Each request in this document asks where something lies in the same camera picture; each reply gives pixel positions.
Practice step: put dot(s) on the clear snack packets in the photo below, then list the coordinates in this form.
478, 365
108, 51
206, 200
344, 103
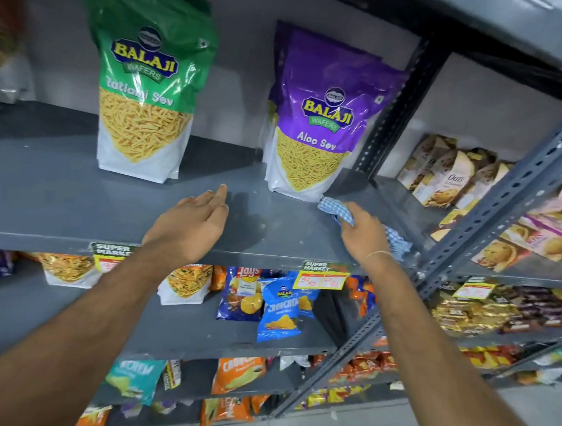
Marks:
5, 45

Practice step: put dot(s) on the dark blue chips packet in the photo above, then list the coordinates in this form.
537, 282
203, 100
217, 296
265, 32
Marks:
239, 295

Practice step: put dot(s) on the green snack pouch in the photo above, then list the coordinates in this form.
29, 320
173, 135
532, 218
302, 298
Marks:
144, 95

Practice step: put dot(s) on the small orange snack packet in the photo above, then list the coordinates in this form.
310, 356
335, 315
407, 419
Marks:
218, 277

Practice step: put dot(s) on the person's right forearm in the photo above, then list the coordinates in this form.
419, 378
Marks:
437, 364

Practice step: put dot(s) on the row of pink biscuit packets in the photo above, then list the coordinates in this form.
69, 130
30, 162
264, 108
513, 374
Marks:
538, 235

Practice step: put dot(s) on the row of red orange packets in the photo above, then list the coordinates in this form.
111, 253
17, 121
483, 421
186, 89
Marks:
371, 365

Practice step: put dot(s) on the thin white wrist thread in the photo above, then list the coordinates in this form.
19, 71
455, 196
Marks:
378, 253

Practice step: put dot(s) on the pile of gold brown packets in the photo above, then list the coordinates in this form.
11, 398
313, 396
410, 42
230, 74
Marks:
492, 308

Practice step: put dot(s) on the orange chips packet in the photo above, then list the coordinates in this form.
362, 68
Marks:
237, 375
226, 410
92, 418

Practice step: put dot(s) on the person's right fingers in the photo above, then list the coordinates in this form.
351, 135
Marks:
356, 212

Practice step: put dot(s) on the person's left forearm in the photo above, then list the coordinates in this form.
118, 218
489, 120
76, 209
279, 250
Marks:
77, 331

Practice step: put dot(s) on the light blue corn snack packet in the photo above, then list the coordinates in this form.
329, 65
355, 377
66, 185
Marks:
307, 302
279, 314

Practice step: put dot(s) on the person's left thumb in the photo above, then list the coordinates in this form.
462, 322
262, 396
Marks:
221, 219

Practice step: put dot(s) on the teal chips packet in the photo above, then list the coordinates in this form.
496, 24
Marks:
134, 376

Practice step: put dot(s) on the purple snack pouch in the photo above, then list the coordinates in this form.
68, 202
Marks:
321, 123
281, 36

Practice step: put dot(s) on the green yellow price label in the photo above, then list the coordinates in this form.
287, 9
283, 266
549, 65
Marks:
320, 274
474, 290
112, 254

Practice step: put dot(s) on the person's left hand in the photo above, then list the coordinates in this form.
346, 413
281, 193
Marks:
186, 226

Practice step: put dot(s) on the person's right hand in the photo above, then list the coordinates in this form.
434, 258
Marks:
364, 236

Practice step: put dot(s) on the blue checked cleaning cloth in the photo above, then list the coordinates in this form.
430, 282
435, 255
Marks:
330, 207

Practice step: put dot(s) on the white yellow mixture pouch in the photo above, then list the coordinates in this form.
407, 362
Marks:
185, 283
69, 270

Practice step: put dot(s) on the row of beige cookie boxes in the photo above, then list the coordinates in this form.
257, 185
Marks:
447, 174

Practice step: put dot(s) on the grey metal shelf rack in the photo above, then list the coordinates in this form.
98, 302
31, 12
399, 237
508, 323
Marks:
52, 184
403, 207

